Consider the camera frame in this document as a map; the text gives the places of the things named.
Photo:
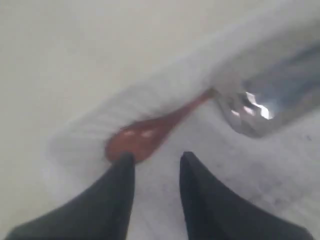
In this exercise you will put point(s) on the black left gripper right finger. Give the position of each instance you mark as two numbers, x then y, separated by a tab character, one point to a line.
212	211

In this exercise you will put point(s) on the brown wooden spoon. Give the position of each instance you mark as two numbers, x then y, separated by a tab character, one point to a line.
143	138

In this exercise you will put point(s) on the white plastic woven basket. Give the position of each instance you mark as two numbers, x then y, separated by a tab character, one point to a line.
279	173

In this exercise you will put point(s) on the stainless steel cup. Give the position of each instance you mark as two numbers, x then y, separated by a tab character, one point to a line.
275	97

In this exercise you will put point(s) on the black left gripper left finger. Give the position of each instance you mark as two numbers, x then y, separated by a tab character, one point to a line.
101	212

